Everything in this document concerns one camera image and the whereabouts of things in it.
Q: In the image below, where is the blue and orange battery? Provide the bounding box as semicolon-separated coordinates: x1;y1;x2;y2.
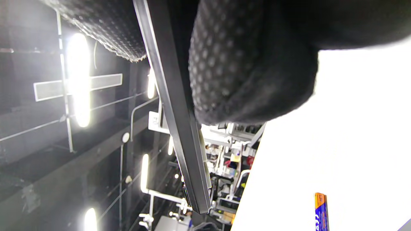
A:
315;192;329;231

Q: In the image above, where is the group of ceiling lights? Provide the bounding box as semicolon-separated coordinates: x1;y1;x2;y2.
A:
66;32;175;231

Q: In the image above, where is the black calculator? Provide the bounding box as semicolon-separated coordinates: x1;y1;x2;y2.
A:
133;0;213;214

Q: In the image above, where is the person's right hand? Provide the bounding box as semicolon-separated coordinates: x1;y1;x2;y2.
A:
42;0;411;126

